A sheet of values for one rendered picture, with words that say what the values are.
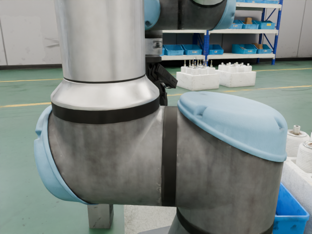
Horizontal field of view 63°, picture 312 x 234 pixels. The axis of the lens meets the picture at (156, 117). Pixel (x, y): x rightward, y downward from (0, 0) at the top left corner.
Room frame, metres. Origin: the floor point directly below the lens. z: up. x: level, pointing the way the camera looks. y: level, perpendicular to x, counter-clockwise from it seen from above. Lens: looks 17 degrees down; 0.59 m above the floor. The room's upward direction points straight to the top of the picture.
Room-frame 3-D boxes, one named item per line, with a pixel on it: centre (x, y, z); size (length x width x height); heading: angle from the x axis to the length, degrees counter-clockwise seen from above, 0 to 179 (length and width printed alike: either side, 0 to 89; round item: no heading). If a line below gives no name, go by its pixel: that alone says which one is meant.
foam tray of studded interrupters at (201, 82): (3.23, -0.52, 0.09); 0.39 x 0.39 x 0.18; 24
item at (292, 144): (0.90, -0.53, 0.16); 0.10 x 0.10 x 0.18
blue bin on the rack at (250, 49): (6.18, -2.06, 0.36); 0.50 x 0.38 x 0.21; 17
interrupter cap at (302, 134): (0.90, -0.53, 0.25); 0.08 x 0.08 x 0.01
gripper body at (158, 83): (0.66, 0.03, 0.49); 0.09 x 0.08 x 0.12; 141
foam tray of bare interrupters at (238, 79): (3.45, -1.05, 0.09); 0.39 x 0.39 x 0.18; 20
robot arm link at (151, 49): (0.67, 0.02, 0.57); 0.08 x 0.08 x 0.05
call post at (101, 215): (0.72, 0.18, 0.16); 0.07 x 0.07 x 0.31; 89
